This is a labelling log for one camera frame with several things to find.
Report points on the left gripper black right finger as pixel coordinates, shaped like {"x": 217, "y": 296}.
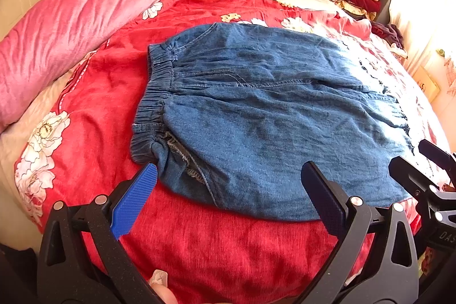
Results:
{"x": 374, "y": 260}

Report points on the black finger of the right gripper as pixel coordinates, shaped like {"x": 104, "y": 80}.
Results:
{"x": 413, "y": 177}

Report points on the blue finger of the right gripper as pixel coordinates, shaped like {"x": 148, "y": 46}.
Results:
{"x": 441, "y": 158}

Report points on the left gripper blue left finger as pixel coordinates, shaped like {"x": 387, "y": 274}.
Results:
{"x": 81, "y": 259}

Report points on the blue denim pants lace hem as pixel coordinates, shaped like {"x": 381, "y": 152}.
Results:
{"x": 232, "y": 111}

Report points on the left hand red nails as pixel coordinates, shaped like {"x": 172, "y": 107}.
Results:
{"x": 159, "y": 283}

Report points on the yellow box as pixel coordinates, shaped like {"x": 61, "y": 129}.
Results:
{"x": 426, "y": 83}

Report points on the red floral bed blanket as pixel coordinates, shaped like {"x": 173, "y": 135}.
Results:
{"x": 79, "y": 146}

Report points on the pink velvet quilt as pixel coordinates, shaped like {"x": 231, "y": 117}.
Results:
{"x": 52, "y": 37}

